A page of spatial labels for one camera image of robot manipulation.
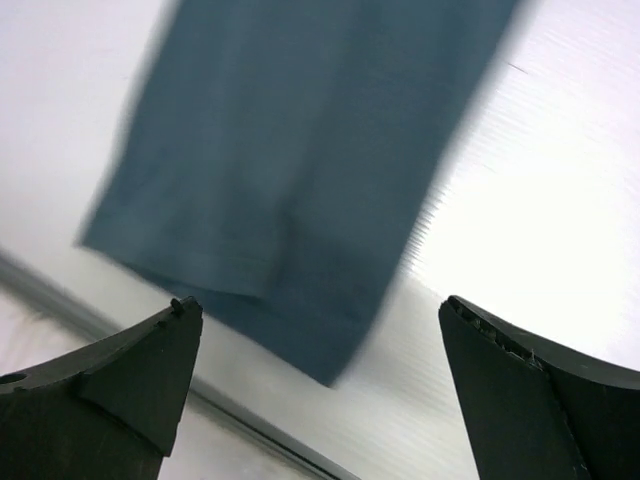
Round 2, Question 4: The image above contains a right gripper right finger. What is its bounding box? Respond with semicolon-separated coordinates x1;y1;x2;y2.
438;296;639;480

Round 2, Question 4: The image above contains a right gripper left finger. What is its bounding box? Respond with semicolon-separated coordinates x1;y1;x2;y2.
1;297;203;479

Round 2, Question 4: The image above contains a teal shirt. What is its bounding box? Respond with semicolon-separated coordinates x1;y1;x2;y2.
82;1;518;385

